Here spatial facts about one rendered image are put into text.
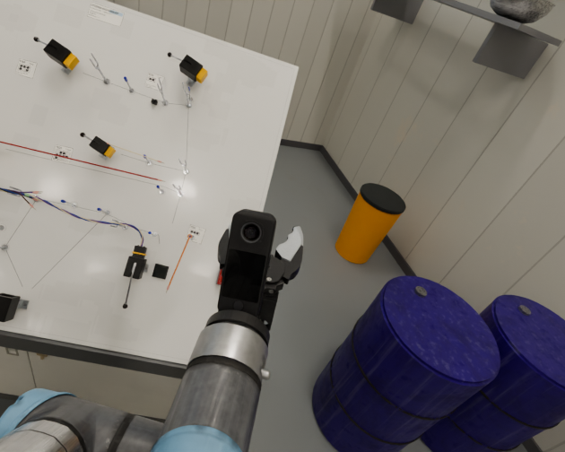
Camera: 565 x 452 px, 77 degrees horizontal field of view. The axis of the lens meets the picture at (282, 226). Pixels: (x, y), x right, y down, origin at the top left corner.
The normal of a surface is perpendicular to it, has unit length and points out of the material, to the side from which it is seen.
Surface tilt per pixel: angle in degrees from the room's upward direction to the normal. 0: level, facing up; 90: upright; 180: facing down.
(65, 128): 46
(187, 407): 39
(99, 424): 11
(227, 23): 90
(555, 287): 90
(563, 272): 90
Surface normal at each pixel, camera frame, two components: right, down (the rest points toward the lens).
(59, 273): 0.19, -0.07
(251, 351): 0.66, -0.55
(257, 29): 0.28, 0.66
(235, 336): 0.25, -0.77
